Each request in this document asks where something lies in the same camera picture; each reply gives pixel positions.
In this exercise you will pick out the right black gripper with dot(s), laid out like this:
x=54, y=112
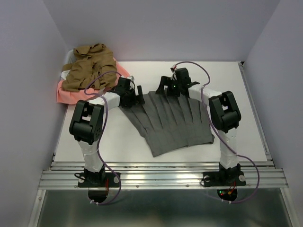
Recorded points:
x=165, y=81

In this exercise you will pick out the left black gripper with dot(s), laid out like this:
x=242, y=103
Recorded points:
x=137, y=100

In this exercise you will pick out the grey pleated skirt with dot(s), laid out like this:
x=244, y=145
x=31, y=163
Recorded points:
x=168, y=123

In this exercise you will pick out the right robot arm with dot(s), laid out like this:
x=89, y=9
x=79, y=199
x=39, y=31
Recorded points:
x=224, y=118

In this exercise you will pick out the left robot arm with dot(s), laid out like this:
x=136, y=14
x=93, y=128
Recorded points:
x=90, y=119

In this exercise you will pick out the tan brown skirt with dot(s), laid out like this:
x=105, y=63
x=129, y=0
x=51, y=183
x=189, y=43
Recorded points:
x=94, y=65

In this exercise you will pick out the pink skirt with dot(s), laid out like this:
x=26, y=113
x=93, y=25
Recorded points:
x=71, y=98

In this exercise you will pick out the white garment under pile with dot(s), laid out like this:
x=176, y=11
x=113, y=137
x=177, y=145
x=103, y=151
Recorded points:
x=69, y=59

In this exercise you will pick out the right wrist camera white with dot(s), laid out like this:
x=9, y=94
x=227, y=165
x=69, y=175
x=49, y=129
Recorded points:
x=173, y=69

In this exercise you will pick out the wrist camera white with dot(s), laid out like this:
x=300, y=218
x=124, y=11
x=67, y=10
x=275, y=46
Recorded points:
x=173, y=69
x=131, y=78

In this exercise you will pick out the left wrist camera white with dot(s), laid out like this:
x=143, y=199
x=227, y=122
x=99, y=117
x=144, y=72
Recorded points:
x=131, y=78

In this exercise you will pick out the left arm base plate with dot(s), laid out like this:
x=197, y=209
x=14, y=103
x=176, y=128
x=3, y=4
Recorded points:
x=107, y=179

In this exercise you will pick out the aluminium mounting rail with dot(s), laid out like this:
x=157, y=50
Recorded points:
x=140, y=176

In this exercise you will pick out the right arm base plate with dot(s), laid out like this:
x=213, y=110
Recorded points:
x=222, y=179

